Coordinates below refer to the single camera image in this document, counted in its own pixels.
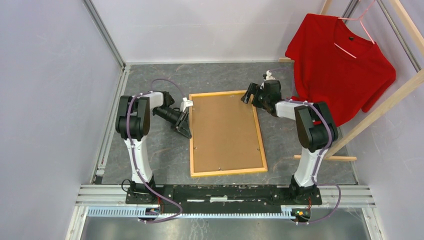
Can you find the aluminium rail frame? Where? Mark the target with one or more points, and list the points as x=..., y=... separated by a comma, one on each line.
x=103, y=214

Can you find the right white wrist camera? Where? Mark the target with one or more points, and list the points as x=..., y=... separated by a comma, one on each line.
x=268, y=76

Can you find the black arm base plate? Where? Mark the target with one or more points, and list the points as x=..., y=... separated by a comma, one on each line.
x=225, y=199

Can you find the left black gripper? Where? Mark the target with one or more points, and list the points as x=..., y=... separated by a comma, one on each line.
x=182, y=125

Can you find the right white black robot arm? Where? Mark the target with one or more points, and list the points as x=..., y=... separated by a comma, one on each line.
x=316, y=128

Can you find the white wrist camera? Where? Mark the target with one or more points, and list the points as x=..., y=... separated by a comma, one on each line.
x=186, y=103
x=268, y=76

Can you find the brown cardboard backing board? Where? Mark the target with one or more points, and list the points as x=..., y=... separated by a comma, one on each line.
x=225, y=132

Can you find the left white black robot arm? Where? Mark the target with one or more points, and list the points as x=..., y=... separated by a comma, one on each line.
x=133, y=121

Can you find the red t-shirt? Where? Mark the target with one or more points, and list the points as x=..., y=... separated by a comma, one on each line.
x=336, y=66

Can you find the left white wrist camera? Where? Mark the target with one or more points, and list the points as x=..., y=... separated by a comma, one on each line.
x=186, y=103

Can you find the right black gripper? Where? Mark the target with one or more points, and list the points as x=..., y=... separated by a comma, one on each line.
x=253, y=89

